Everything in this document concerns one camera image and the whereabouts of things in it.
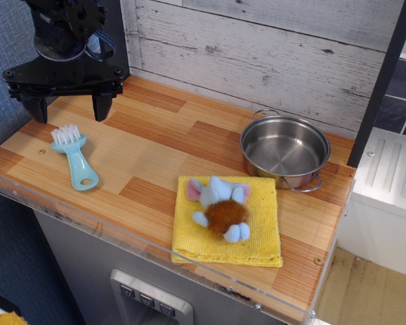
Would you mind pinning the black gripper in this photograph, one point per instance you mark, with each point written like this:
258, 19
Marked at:
35, 81

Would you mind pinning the light blue dish brush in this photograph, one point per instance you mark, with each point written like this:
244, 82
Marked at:
68, 140

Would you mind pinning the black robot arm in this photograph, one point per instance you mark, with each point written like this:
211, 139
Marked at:
73, 52

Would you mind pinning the yellow cloth napkin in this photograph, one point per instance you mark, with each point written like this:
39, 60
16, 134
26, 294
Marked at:
192, 242

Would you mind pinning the stainless steel pot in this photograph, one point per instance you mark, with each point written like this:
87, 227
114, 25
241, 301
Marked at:
289, 149

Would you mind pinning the blue plush elephant toy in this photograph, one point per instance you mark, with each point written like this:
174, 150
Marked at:
225, 213

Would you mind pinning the silver control panel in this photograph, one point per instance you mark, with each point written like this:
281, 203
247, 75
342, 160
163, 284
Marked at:
140, 302

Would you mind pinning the yellow object bottom corner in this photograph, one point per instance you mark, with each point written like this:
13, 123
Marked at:
12, 319

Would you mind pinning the white ridged appliance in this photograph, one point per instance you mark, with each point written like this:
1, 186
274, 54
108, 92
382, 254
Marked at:
374, 224

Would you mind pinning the dark vertical post right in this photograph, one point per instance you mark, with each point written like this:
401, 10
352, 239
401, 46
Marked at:
389, 64

